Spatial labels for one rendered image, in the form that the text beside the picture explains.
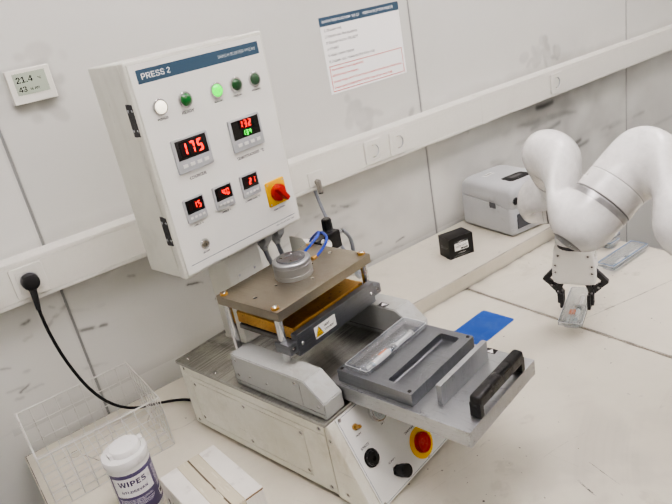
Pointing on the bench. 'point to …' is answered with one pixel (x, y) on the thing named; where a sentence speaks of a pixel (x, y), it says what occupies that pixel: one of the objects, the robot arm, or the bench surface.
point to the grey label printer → (495, 199)
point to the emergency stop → (422, 442)
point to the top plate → (293, 280)
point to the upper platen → (298, 312)
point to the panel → (393, 431)
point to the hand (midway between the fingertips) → (576, 300)
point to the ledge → (446, 283)
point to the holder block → (414, 366)
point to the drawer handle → (495, 382)
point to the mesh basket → (95, 430)
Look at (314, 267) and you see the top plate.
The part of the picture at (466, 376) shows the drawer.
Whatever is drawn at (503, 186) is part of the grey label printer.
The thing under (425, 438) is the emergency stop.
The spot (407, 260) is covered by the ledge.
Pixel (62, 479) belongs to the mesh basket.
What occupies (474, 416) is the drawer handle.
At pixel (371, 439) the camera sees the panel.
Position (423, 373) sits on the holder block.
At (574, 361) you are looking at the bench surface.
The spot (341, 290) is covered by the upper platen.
